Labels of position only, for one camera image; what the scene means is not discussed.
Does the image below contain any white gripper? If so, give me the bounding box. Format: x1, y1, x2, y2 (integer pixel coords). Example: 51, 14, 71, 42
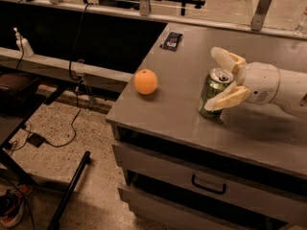
204, 47, 280, 111

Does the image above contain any green soda can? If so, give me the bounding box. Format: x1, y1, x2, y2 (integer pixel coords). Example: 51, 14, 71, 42
198, 68, 234, 118

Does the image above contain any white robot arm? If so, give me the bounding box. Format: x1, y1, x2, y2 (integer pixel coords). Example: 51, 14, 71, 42
204, 47, 307, 118

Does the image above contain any dark snack bar wrapper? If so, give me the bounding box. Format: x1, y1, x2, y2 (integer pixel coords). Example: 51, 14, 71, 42
160, 32, 182, 51

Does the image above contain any orange fruit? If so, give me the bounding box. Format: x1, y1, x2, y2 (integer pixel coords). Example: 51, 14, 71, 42
133, 69, 157, 95

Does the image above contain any grey upper drawer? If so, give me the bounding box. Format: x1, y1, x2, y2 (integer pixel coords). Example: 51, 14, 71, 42
113, 144, 307, 225

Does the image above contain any grey drawer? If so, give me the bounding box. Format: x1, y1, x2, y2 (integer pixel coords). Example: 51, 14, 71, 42
113, 144, 307, 225
117, 183, 253, 230

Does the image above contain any grey lower drawer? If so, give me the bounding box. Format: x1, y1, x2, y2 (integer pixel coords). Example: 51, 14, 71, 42
117, 183, 253, 230

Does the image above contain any black metal table leg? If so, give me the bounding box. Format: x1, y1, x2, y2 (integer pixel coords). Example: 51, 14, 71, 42
47, 151, 91, 230

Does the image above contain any black power adapter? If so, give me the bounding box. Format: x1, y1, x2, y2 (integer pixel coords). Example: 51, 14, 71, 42
27, 133, 45, 148

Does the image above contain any dark side desk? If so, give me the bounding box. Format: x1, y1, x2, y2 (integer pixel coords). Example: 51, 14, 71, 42
0, 73, 68, 191

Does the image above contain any white dispenser bottle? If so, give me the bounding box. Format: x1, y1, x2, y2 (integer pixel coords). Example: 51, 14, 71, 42
13, 28, 35, 58

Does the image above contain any orange white sneaker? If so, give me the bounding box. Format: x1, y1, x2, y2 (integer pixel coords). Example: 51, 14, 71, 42
0, 183, 32, 228

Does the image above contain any grey metal bracket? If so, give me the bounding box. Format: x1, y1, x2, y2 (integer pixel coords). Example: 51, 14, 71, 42
250, 0, 272, 32

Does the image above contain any black drawer handle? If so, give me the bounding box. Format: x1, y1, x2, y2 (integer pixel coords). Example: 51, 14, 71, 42
191, 174, 227, 195

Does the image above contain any black power cable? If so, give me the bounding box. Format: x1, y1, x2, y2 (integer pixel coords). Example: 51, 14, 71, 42
44, 3, 94, 149

